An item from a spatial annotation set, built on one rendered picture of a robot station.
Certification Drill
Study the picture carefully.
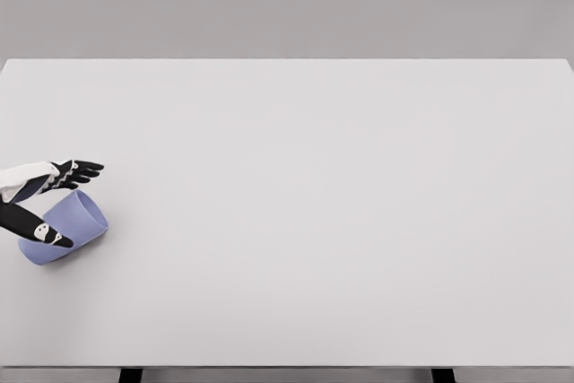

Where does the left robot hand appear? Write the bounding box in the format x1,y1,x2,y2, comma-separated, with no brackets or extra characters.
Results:
0,159,106,249

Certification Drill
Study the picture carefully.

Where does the lavender blue cup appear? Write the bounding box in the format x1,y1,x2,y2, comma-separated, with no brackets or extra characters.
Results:
17,188,110,269

